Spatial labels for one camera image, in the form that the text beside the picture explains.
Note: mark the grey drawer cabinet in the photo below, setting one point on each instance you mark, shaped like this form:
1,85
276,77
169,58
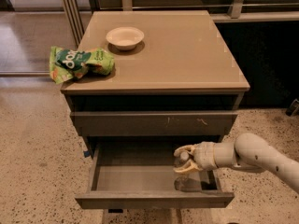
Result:
182,64

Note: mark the white bowl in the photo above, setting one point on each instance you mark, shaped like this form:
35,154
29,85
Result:
125,38

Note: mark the closed grey top drawer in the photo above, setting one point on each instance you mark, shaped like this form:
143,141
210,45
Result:
161,123

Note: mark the green chip bag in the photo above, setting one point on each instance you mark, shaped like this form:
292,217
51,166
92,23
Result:
67,64

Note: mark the clear plastic water bottle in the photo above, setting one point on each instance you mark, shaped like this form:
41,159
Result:
188,182

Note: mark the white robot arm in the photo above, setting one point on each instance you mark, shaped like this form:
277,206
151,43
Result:
248,153

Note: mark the metal railing frame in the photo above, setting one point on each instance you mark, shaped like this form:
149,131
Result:
222,11

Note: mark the open grey middle drawer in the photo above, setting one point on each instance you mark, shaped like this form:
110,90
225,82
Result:
140,176

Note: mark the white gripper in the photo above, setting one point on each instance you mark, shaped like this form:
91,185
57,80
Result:
206,155

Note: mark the blue tape piece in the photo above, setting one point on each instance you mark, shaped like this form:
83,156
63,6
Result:
86,154

